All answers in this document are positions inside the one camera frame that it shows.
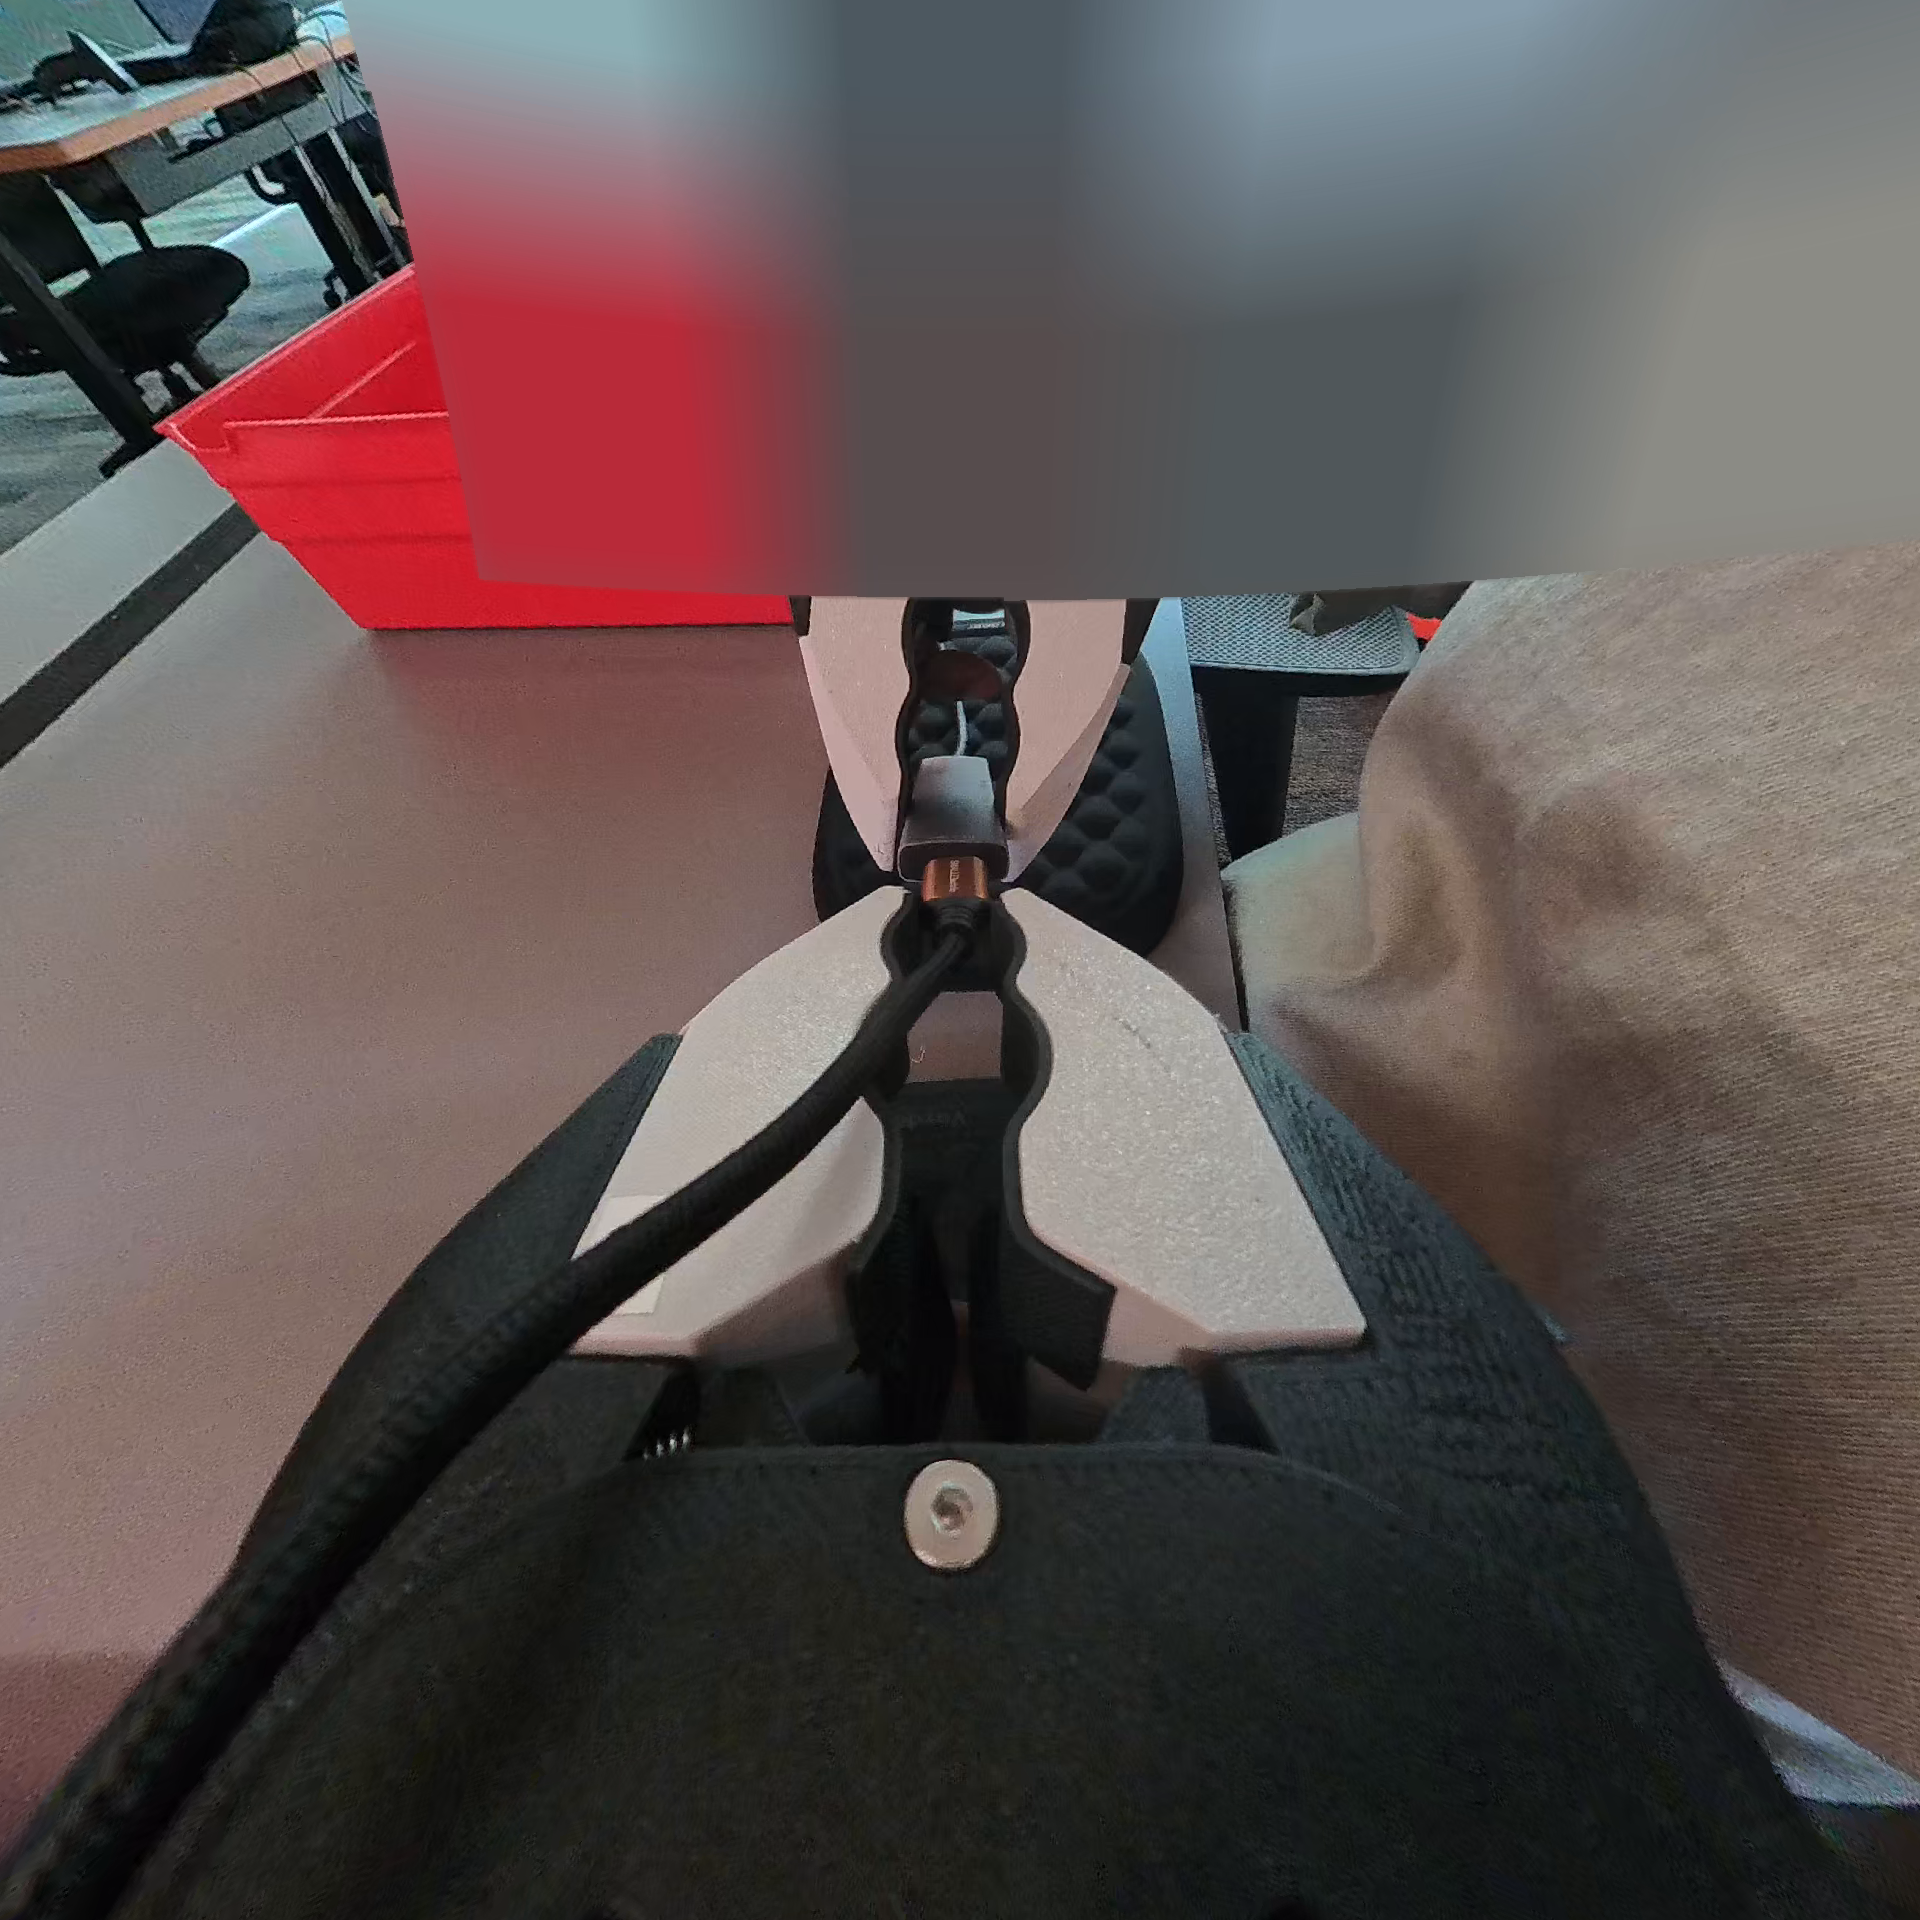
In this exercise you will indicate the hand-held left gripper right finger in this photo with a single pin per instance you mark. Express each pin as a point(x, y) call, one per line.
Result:
point(1185, 1185)

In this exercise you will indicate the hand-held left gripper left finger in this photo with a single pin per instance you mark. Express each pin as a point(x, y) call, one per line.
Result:
point(750, 1081)

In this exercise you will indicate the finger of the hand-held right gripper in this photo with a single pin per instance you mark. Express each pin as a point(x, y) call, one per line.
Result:
point(1073, 706)
point(857, 706)

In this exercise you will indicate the grey usb-c adapter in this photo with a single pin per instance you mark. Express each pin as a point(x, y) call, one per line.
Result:
point(954, 818)

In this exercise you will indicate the grey mesh chair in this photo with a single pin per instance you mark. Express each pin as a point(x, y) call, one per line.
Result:
point(1290, 630)

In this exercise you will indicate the person's tan trousers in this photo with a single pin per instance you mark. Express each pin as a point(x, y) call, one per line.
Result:
point(1651, 976)

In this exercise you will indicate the red plastic bin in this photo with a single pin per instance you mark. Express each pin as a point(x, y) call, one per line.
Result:
point(330, 495)

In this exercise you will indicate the black office chair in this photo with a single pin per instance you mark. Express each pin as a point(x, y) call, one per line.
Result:
point(144, 294)

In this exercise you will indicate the office desk with orange edge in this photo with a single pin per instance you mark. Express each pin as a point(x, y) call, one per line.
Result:
point(167, 113)

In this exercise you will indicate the dark bag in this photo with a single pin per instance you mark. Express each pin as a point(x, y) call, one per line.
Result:
point(225, 22)

